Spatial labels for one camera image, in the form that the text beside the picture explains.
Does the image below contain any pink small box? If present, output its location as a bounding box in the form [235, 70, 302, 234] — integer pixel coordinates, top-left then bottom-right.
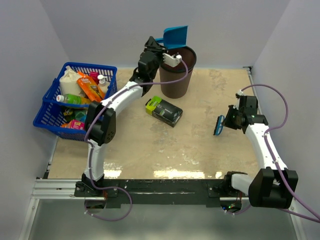
[65, 119, 85, 130]

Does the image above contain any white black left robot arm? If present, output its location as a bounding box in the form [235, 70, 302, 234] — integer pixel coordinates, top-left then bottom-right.
[76, 36, 168, 196]

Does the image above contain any blue plastic dustpan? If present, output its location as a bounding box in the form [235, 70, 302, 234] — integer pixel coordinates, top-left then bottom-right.
[155, 25, 188, 50]

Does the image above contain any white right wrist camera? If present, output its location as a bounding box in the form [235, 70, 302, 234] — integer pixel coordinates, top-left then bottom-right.
[233, 89, 245, 110]

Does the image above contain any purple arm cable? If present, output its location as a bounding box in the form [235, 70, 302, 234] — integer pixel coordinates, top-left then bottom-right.
[224, 84, 320, 223]
[84, 56, 189, 222]

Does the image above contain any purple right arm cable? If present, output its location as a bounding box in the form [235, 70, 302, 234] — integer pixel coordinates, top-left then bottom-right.
[224, 84, 320, 223]

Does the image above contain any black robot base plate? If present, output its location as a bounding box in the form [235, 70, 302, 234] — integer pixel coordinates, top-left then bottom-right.
[74, 178, 252, 210]

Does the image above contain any blue plastic basket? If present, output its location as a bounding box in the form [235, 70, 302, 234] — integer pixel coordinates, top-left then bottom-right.
[33, 62, 118, 142]

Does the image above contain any white pump bottle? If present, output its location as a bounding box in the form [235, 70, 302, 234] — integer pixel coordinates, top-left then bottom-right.
[97, 74, 109, 94]

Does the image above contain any green drink bottle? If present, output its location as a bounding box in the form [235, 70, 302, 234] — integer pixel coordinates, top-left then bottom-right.
[56, 94, 91, 105]

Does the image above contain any brown waste bin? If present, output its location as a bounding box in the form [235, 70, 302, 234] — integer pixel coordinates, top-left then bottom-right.
[159, 46, 197, 99]

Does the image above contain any black green product box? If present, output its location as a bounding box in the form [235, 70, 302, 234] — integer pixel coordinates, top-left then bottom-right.
[145, 96, 183, 128]

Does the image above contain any orange snack packet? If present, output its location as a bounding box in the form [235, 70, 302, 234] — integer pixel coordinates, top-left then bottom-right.
[76, 71, 105, 102]

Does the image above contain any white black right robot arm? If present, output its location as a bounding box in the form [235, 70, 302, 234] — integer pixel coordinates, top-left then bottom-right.
[222, 92, 299, 209]

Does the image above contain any beige paper bag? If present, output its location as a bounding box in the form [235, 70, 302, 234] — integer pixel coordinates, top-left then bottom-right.
[59, 66, 86, 97]

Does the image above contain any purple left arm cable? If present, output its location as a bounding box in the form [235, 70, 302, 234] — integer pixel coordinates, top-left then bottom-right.
[84, 56, 189, 222]

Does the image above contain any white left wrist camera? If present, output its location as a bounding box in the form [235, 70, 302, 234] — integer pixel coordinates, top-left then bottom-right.
[162, 53, 182, 68]

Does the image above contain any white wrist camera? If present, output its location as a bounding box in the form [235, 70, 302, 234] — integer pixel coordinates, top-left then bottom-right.
[233, 89, 245, 110]
[162, 53, 182, 68]

